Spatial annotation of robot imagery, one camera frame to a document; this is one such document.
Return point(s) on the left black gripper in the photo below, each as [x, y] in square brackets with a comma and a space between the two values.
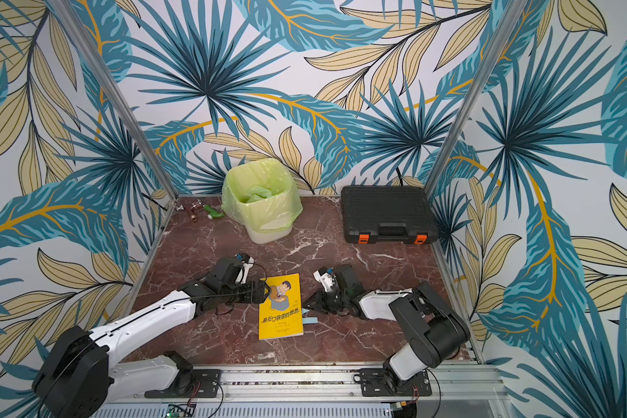
[252, 298]

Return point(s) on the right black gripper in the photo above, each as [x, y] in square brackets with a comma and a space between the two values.
[329, 298]

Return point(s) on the yellow cover book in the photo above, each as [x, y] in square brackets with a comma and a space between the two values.
[280, 315]

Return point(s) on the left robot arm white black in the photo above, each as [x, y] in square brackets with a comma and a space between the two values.
[86, 369]

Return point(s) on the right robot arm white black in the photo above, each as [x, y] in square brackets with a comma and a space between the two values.
[433, 331]

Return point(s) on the green small bottle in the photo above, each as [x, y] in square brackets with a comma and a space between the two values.
[213, 213]

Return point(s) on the white bin green bag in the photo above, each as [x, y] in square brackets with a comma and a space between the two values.
[263, 197]

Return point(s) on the black plastic tool case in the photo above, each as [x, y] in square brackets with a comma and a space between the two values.
[373, 214]

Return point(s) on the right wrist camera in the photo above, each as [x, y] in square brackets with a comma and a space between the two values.
[325, 276]

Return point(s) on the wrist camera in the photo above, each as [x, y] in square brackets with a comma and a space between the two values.
[325, 276]
[246, 263]

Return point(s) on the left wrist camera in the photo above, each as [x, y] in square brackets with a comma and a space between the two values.
[246, 263]

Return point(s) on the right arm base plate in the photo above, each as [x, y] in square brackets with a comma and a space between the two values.
[384, 383]

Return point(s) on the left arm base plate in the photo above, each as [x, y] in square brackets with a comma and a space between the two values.
[191, 384]

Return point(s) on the aluminium front rail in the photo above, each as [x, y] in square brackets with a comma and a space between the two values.
[459, 389]

